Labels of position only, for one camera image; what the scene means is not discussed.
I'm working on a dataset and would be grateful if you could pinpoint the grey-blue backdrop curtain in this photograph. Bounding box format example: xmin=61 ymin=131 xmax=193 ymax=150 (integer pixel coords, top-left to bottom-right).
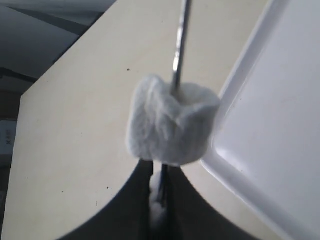
xmin=0 ymin=0 xmax=118 ymax=83

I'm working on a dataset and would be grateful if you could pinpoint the white marshmallow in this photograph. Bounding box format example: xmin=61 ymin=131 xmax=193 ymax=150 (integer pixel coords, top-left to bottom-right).
xmin=126 ymin=75 xmax=221 ymax=167
xmin=148 ymin=171 xmax=168 ymax=240

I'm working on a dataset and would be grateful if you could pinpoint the thin metal skewer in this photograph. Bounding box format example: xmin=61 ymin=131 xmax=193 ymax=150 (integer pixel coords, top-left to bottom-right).
xmin=158 ymin=0 xmax=192 ymax=203

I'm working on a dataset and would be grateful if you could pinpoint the white cardboard box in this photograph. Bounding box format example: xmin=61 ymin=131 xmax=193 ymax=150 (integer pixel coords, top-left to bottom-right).
xmin=0 ymin=120 xmax=17 ymax=155

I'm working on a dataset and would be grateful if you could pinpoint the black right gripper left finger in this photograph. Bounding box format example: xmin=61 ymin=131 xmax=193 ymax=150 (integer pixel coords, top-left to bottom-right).
xmin=61 ymin=160 xmax=154 ymax=240

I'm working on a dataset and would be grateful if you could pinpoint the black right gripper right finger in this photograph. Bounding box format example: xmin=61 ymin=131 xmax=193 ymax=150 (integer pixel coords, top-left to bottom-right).
xmin=167 ymin=167 xmax=280 ymax=240

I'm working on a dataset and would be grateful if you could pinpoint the white plastic tray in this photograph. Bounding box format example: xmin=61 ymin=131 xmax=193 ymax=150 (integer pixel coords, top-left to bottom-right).
xmin=202 ymin=0 xmax=320 ymax=240

